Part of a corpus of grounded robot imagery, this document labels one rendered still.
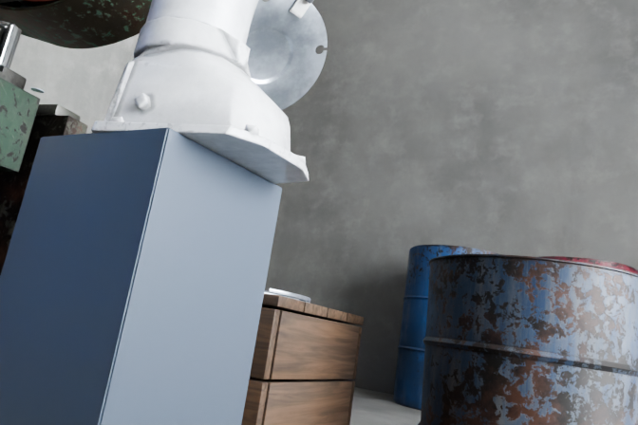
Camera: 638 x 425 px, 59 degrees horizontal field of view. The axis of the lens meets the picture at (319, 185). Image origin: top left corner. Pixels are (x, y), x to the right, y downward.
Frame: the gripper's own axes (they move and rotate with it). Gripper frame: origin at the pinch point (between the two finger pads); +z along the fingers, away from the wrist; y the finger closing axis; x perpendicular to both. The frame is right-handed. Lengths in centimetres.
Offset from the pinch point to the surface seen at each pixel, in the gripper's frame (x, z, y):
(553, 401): -34, 22, -77
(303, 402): -12, 50, -58
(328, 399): -22, 52, -56
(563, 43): -281, -70, 162
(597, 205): -294, -1, 67
